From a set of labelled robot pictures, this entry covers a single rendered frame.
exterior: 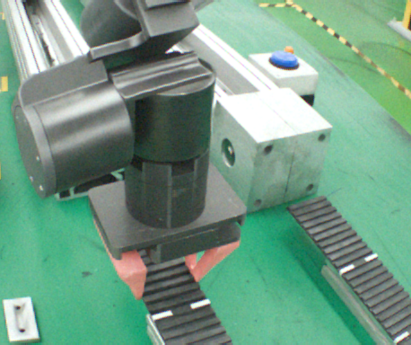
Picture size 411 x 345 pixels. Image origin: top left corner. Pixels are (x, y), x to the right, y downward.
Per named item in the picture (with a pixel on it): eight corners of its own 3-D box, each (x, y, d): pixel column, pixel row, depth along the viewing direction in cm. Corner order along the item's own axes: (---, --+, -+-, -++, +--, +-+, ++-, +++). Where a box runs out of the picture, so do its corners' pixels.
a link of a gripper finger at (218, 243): (125, 266, 46) (119, 185, 40) (198, 246, 49) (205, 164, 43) (154, 322, 41) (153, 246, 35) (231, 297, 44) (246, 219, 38)
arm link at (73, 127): (175, -49, 30) (126, 4, 37) (2, -14, 24) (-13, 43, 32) (246, 120, 30) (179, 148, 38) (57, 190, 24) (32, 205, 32)
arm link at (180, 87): (237, 65, 31) (183, 32, 34) (134, 94, 27) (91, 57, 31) (227, 158, 35) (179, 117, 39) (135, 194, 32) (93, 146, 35)
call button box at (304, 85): (313, 107, 78) (319, 71, 75) (260, 116, 75) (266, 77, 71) (284, 82, 84) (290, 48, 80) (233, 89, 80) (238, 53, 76)
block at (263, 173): (331, 188, 63) (348, 123, 57) (244, 215, 58) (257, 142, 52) (292, 147, 69) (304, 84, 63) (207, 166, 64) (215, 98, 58)
